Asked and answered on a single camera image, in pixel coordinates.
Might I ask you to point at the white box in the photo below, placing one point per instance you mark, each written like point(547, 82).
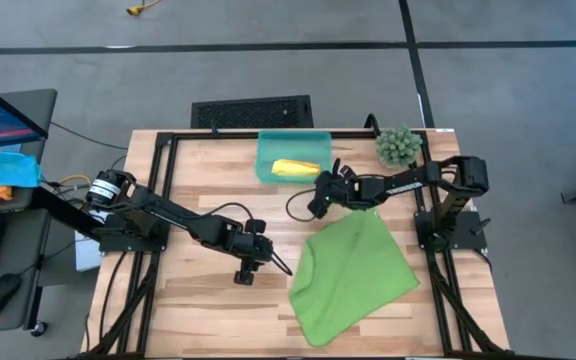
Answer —
point(85, 255)

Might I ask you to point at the black metal table frame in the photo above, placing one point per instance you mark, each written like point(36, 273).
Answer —
point(218, 135)

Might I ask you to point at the black perforated metal panel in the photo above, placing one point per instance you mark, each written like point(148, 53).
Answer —
point(250, 112)

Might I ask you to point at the blue cloth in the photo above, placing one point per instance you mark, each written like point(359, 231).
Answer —
point(3, 170)

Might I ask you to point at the green microfiber towel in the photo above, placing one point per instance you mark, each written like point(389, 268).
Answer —
point(353, 280)

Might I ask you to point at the potted artificial succulent plant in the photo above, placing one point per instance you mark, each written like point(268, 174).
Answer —
point(398, 147)

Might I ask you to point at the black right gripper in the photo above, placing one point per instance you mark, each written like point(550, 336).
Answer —
point(335, 192)

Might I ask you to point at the grey desk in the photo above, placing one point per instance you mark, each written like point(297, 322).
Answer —
point(23, 300)

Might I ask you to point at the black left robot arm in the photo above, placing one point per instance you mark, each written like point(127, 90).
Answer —
point(173, 212)

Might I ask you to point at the black desk caster wheel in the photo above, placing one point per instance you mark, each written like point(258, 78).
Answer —
point(39, 328)

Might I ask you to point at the teal translucent plastic basket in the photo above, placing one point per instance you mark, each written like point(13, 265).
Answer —
point(293, 145)

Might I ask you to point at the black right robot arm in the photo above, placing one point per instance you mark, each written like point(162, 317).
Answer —
point(408, 185)

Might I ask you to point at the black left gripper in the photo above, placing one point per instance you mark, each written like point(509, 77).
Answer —
point(253, 247)

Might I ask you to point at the yellow microfiber towel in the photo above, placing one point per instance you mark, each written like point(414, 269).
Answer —
point(295, 168)

